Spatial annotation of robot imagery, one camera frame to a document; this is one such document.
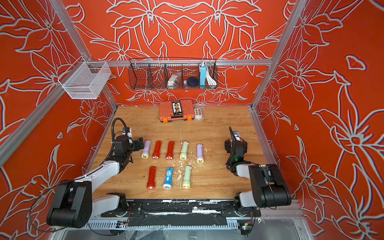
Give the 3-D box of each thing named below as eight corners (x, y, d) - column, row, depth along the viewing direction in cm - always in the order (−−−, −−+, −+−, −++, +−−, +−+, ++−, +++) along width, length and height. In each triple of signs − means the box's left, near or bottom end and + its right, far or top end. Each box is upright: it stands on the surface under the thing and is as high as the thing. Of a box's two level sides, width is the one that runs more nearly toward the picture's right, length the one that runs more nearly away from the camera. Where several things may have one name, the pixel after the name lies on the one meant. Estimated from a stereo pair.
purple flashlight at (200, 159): (196, 163, 90) (196, 161, 88) (196, 146, 98) (196, 144, 96) (203, 163, 90) (203, 161, 88) (202, 146, 98) (202, 144, 96)
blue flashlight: (163, 189, 81) (162, 188, 78) (166, 169, 88) (165, 167, 86) (171, 189, 81) (171, 188, 78) (173, 169, 88) (172, 167, 86)
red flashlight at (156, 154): (152, 159, 92) (151, 157, 90) (155, 142, 99) (155, 140, 98) (159, 159, 92) (158, 157, 90) (161, 142, 99) (161, 140, 98)
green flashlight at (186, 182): (182, 188, 81) (182, 186, 78) (185, 167, 89) (185, 165, 86) (190, 189, 81) (190, 187, 78) (192, 168, 88) (192, 166, 86)
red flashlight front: (147, 189, 81) (146, 188, 79) (149, 168, 88) (148, 166, 86) (154, 189, 81) (153, 187, 79) (156, 167, 89) (155, 165, 87)
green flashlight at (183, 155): (179, 159, 92) (179, 157, 90) (182, 143, 100) (182, 140, 98) (186, 160, 92) (186, 158, 90) (188, 143, 100) (188, 141, 97)
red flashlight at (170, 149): (166, 159, 92) (165, 157, 90) (168, 143, 99) (167, 141, 97) (172, 159, 92) (172, 157, 90) (174, 143, 99) (173, 141, 97)
